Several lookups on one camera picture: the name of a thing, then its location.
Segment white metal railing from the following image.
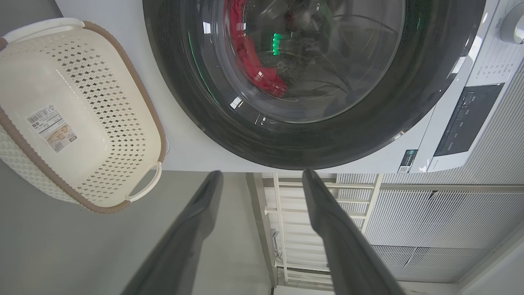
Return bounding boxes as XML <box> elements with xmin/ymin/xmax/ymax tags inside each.
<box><xmin>246</xmin><ymin>172</ymin><xmax>524</xmax><ymax>287</ymax></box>

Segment white Hisense washing machine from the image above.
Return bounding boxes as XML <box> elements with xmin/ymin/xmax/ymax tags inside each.
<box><xmin>55</xmin><ymin>0</ymin><xmax>524</xmax><ymax>173</ymax></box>

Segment round black glass washer door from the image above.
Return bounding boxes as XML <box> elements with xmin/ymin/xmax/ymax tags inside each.
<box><xmin>142</xmin><ymin>0</ymin><xmax>487</xmax><ymax>170</ymax></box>

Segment cream perforated laundry basket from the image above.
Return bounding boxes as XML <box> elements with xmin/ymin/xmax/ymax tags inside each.
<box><xmin>0</xmin><ymin>18</ymin><xmax>167</xmax><ymax>214</ymax></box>

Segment red and white garment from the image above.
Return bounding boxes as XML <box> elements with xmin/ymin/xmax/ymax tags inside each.
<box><xmin>223</xmin><ymin>0</ymin><xmax>288</xmax><ymax>98</ymax></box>

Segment grey window blinds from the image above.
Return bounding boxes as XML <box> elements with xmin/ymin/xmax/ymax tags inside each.
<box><xmin>336</xmin><ymin>70</ymin><xmax>524</xmax><ymax>283</ymax></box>

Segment small black QR sticker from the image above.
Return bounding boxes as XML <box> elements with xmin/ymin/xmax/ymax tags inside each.
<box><xmin>398</xmin><ymin>150</ymin><xmax>418</xmax><ymax>173</ymax></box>

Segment black washer display panel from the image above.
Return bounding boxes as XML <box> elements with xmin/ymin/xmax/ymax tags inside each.
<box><xmin>434</xmin><ymin>83</ymin><xmax>505</xmax><ymax>157</ymax></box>

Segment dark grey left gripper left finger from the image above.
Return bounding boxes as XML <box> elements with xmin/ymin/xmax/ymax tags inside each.
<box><xmin>122</xmin><ymin>170</ymin><xmax>224</xmax><ymax>295</ymax></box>

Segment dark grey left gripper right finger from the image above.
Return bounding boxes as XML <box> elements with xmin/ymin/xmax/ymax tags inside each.
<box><xmin>302</xmin><ymin>169</ymin><xmax>406</xmax><ymax>295</ymax></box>

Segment silver washing machine dial knob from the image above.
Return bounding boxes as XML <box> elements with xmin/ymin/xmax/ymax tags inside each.
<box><xmin>500</xmin><ymin>2</ymin><xmax>524</xmax><ymax>45</ymax></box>

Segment printed product label sticker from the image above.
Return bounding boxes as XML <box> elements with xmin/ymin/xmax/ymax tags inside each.
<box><xmin>27</xmin><ymin>104</ymin><xmax>78</xmax><ymax>153</ymax></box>

